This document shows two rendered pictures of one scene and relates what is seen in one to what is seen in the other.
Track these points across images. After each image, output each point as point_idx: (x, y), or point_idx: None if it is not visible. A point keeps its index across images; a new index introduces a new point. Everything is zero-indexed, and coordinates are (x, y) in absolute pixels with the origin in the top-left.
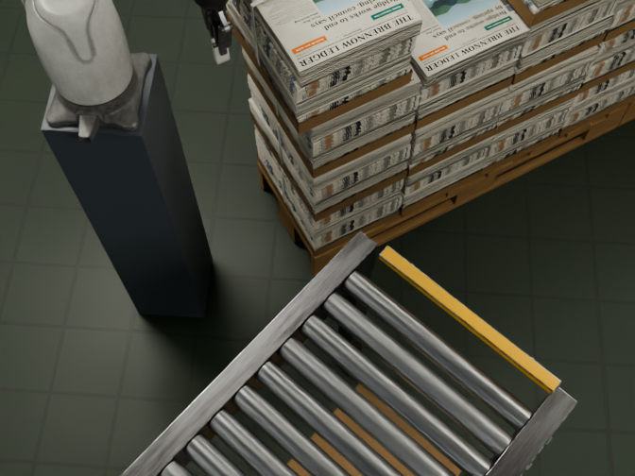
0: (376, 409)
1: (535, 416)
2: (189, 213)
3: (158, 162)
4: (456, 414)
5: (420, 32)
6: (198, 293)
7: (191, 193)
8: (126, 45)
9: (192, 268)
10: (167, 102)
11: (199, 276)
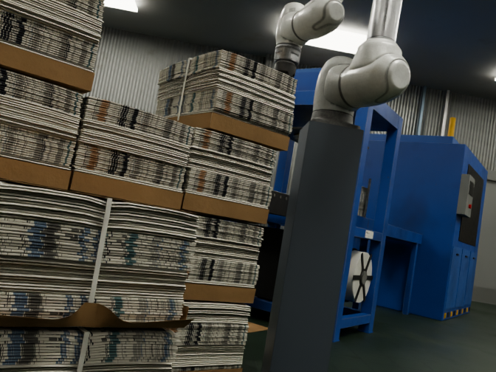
0: None
1: None
2: (281, 274)
3: (294, 168)
4: None
5: (158, 83)
6: (265, 349)
7: (284, 270)
8: (315, 90)
9: (271, 309)
10: (302, 161)
11: (267, 346)
